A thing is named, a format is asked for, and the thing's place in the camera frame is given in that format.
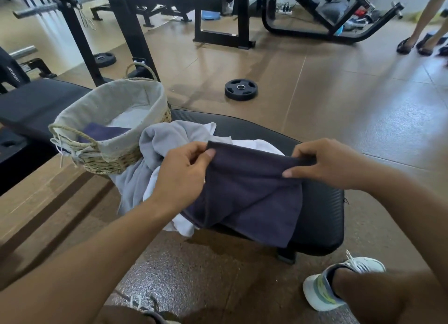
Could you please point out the person's left hand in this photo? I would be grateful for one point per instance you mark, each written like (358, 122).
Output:
(178, 183)

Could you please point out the person's right hand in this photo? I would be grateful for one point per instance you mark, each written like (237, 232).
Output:
(336, 166)

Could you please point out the white towel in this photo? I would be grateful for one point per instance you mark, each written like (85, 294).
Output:
(157, 183)
(129, 117)

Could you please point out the light grey towel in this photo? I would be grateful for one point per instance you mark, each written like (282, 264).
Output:
(164, 135)

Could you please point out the dark purple towel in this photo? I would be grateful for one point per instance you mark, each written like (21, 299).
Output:
(252, 201)
(101, 131)

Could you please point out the woven basket with white liner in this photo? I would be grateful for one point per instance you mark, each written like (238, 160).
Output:
(105, 100)

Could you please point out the person's left forearm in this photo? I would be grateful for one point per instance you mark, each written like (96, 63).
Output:
(80, 264)

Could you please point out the person's right forearm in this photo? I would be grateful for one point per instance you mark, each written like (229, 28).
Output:
(416, 208)

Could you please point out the person's left white shoe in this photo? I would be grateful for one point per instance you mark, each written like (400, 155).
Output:
(140, 304)

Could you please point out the person's white shoe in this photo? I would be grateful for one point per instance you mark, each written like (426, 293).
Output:
(315, 292)
(140, 304)

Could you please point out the person's right white shoe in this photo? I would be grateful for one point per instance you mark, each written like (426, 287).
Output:
(315, 292)

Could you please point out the person's right leg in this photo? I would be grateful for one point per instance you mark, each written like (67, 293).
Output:
(378, 295)

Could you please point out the person's leg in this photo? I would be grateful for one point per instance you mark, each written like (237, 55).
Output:
(122, 316)
(378, 295)

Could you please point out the person's left leg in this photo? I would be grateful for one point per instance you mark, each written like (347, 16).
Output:
(122, 316)

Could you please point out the black padded weight bench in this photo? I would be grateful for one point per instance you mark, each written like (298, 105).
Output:
(322, 222)

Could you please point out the black rubber weight plate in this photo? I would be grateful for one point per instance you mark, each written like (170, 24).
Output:
(108, 62)
(232, 93)

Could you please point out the small red object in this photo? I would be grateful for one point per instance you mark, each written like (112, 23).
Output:
(360, 11)

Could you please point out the black steel base beam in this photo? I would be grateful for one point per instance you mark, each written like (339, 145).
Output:
(21, 166)

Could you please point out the black gym accessory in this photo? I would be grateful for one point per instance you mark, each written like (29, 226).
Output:
(443, 50)

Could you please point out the large black weight plate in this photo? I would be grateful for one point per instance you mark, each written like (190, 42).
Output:
(19, 150)

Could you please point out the white power strip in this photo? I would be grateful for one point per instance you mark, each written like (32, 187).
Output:
(284, 10)

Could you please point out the black steel squat rack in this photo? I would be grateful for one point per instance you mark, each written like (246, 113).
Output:
(126, 26)

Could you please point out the yellow green cushion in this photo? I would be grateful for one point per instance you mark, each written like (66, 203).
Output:
(413, 17)

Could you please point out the blue plastic container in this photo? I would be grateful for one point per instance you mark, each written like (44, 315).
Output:
(210, 15)

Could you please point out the black bumper plate white print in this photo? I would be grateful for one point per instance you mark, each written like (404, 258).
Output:
(10, 72)

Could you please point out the silver steel barbell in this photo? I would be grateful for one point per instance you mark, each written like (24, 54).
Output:
(35, 10)
(22, 52)

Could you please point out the black bench press frame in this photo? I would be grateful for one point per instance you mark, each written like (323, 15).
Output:
(243, 19)

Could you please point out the black barbell stand frame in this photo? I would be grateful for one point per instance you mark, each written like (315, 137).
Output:
(38, 66)

